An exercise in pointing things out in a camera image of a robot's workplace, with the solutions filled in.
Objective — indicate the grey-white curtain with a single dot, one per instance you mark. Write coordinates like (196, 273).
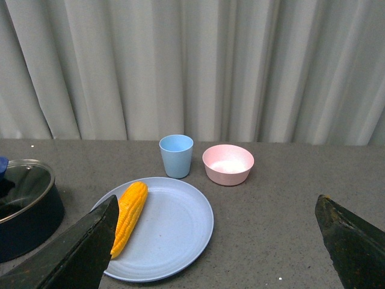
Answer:
(270, 71)

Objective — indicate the yellow corn cob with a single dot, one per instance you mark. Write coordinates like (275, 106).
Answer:
(131, 205)

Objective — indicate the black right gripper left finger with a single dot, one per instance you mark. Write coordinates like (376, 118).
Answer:
(75, 259)

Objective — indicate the dark blue saucepan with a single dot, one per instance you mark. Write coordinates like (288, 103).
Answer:
(33, 227)

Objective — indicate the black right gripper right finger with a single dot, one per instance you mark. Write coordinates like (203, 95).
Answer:
(355, 246)

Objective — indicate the glass lid blue knob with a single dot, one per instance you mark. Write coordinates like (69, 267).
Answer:
(24, 184)

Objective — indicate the light blue plate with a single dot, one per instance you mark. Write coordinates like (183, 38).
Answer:
(174, 228)

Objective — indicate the light blue cup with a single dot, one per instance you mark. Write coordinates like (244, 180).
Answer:
(176, 152)

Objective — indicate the pink bowl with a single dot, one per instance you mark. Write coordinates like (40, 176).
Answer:
(227, 164)

